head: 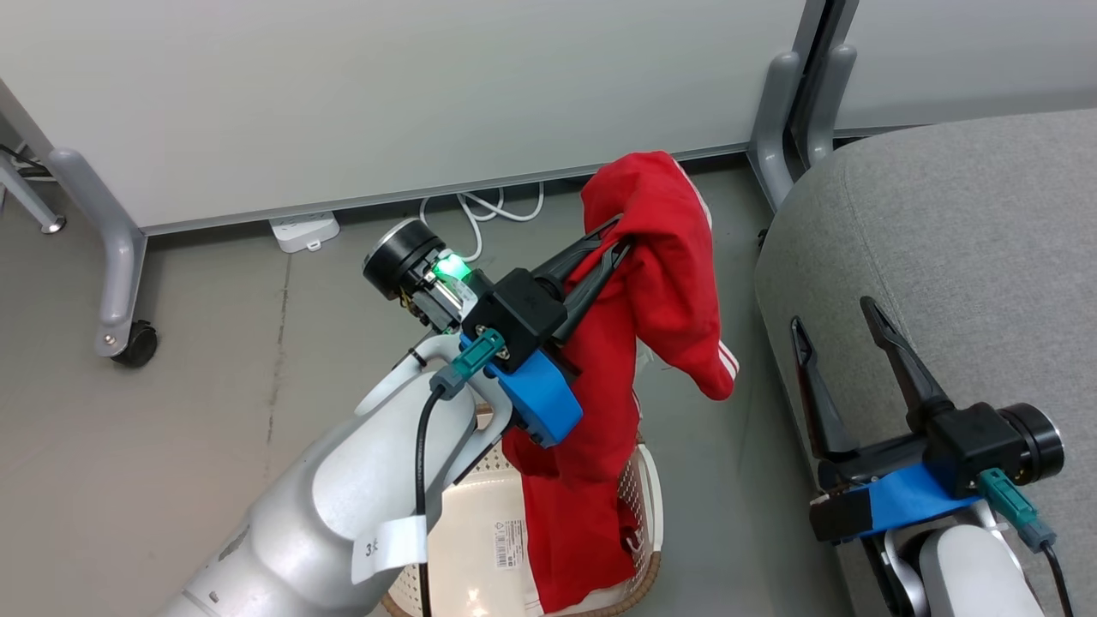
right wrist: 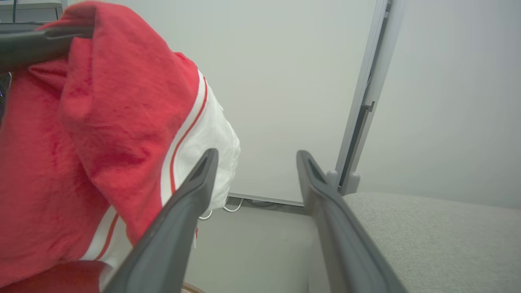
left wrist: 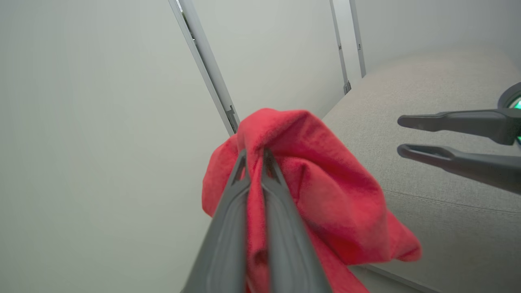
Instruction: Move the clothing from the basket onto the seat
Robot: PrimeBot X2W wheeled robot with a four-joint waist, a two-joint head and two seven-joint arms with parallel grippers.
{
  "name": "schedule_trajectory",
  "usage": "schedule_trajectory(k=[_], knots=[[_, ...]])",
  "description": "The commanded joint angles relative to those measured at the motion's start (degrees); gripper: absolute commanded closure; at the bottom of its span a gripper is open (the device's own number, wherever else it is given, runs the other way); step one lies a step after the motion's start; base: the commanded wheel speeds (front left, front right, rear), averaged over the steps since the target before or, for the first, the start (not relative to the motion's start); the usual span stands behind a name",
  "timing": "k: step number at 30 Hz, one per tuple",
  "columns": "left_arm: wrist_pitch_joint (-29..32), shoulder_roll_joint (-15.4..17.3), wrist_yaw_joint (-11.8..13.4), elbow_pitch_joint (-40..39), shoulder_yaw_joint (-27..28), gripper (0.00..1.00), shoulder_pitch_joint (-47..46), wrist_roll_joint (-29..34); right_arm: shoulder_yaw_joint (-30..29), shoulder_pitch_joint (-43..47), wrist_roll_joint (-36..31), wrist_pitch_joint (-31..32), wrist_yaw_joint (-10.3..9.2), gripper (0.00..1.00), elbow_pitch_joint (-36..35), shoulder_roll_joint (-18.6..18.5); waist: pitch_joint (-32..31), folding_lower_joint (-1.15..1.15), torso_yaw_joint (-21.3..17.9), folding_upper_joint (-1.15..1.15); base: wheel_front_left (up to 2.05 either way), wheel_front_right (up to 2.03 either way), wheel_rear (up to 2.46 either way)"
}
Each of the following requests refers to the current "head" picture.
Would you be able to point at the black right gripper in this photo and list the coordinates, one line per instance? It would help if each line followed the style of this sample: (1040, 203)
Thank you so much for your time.
(986, 441)

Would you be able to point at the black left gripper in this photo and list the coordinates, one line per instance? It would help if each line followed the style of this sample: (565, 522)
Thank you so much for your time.
(514, 313)

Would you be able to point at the red basketball jersey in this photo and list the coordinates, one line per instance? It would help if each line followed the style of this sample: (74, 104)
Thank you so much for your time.
(668, 283)

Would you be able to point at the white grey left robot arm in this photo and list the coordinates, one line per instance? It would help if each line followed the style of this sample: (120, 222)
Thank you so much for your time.
(343, 497)

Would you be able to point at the grey fabric sofa seat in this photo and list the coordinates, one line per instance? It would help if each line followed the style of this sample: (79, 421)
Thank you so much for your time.
(960, 240)

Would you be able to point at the cream perforated laundry basket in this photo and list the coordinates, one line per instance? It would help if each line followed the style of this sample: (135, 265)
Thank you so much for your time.
(467, 548)

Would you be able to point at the small black sofa foot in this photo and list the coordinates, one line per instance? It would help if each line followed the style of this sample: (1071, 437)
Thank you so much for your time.
(763, 238)

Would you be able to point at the grey curved partition leg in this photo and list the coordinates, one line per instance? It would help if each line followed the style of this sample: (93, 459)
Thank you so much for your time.
(771, 128)
(830, 94)

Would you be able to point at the wide white partition panel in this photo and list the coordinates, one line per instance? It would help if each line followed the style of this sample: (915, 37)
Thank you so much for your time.
(386, 94)

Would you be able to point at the white power strip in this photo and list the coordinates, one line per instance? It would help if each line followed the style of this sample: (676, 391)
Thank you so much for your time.
(304, 231)

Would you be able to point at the white barcode sticker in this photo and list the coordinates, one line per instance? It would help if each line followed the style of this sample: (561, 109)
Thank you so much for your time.
(509, 543)

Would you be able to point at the narrow white partition panel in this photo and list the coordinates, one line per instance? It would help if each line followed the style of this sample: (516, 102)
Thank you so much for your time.
(968, 60)

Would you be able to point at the black caster wheel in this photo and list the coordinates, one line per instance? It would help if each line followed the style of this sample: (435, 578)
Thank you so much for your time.
(137, 347)

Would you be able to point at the grey partition leg with caster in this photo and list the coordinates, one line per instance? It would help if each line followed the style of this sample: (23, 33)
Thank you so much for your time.
(116, 248)

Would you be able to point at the thin grey leg round foot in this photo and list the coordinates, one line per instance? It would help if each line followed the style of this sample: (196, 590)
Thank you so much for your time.
(30, 201)

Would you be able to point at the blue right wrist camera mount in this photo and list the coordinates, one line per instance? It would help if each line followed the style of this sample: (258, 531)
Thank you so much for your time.
(908, 506)

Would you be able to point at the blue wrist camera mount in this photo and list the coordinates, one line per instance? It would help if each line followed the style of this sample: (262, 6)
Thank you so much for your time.
(908, 506)
(540, 398)

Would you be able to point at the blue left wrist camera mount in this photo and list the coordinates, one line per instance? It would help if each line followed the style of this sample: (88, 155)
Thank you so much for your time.
(540, 398)

